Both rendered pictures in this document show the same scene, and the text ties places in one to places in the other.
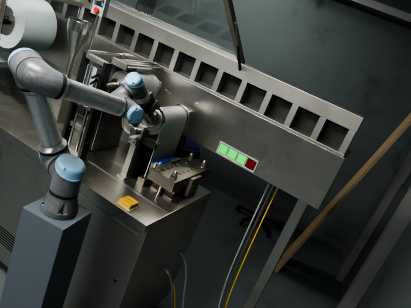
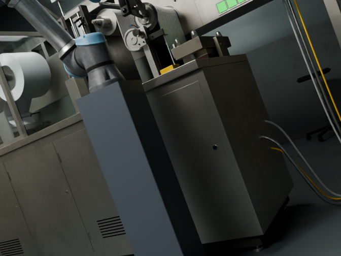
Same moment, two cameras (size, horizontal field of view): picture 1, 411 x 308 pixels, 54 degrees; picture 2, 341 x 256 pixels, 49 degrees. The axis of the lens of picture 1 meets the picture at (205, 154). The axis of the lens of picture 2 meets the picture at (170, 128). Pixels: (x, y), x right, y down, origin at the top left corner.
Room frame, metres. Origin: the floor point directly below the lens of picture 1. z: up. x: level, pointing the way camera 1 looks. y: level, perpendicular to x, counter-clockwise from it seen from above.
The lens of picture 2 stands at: (-0.02, 0.05, 0.70)
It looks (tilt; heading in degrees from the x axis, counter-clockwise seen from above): 1 degrees down; 10
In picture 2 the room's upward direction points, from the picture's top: 21 degrees counter-clockwise
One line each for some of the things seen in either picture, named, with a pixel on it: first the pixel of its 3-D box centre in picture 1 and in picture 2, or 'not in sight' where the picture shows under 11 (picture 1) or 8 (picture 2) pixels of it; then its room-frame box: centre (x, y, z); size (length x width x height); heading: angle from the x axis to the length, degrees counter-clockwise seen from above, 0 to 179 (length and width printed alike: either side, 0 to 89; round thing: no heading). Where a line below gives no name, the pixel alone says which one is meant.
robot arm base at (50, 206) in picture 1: (61, 199); (104, 77); (1.43, 0.48, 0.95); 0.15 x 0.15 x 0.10
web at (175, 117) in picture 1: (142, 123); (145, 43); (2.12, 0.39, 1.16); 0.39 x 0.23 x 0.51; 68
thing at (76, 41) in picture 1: (67, 77); (72, 76); (2.32, 0.94, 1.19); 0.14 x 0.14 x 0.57
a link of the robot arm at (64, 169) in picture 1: (67, 174); (93, 50); (1.43, 0.49, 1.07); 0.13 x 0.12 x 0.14; 45
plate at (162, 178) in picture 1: (180, 172); (203, 47); (2.04, 0.09, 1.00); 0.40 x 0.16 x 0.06; 158
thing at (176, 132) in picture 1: (166, 145); (174, 36); (2.04, 0.21, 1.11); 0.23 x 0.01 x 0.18; 158
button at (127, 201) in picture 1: (128, 202); (170, 69); (1.68, 0.25, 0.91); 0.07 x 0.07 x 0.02; 68
